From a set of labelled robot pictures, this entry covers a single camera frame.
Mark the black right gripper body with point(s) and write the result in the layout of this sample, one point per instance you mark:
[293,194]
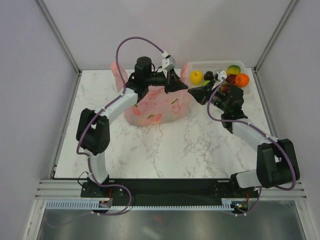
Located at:
[217,100]

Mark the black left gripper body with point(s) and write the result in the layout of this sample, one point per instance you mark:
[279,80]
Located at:
[163,79]

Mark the pink plastic bag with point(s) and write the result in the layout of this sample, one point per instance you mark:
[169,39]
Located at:
[158,107]

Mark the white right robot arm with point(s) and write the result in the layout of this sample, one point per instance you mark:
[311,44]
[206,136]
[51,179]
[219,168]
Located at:
[276,162]

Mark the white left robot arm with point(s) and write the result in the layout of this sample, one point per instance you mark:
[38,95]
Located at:
[93,131]

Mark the dark red fake apple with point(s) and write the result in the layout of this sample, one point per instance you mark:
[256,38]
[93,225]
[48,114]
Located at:
[226,87]

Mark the orange fake orange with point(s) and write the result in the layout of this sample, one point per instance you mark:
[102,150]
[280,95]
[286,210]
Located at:
[241,80]

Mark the green fake apple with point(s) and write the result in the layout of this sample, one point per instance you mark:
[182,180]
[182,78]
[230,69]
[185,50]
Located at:
[206,82]

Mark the yellow green fake mango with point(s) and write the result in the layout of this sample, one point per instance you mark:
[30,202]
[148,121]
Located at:
[233,70]

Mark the dark purple fake fruit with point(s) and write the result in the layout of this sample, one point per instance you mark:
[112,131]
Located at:
[209,76]

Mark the yellow fake apple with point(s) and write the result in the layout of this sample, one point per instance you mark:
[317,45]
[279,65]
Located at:
[196,78]

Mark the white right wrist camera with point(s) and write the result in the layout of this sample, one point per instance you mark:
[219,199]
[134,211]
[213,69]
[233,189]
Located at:
[220,75]

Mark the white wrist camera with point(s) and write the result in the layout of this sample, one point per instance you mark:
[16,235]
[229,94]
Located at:
[168,62]
[220,75]

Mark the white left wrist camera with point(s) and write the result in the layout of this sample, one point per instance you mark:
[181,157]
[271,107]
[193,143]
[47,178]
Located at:
[168,62]

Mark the right aluminium frame post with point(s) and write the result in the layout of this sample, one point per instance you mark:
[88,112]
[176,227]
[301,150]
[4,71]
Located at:
[276,33]

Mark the aluminium frame post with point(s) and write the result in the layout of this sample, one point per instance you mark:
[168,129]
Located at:
[276,33]
[57,34]

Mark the white cable duct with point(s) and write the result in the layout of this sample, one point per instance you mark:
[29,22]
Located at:
[97,205]

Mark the left aluminium frame post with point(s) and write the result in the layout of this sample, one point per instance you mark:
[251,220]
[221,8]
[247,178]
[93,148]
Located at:
[57,34]

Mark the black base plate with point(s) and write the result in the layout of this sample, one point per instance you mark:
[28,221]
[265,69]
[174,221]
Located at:
[167,191]

